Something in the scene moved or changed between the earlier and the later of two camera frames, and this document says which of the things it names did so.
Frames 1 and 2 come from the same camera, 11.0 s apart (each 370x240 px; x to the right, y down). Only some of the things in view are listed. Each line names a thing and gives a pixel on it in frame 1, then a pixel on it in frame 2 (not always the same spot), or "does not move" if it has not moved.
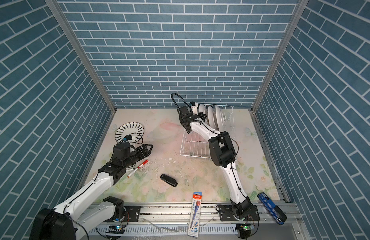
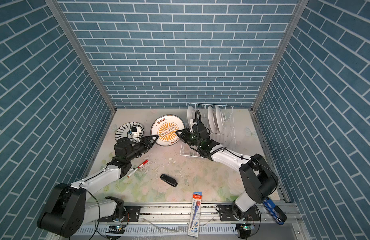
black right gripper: (202, 116) -> (186, 132)
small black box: (168, 179) does not move
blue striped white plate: (135, 129) does not move
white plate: (202, 108) -> (165, 127)
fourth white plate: (212, 117) does not move
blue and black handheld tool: (276, 211) does not move
